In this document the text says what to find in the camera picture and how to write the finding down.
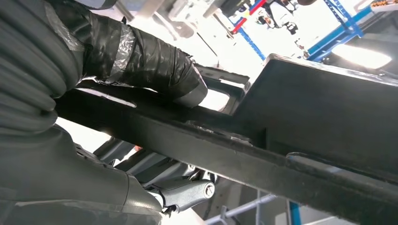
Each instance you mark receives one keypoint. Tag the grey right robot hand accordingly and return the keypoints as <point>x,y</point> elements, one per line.
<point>46,174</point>

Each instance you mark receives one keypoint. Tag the blue metal shelf rack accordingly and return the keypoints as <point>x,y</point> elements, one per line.
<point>339,31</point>

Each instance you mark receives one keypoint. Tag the grey metal tube frame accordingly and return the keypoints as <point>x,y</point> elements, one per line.
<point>242,208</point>

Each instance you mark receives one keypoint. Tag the blue metal post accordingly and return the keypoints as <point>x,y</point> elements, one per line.
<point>295,214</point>

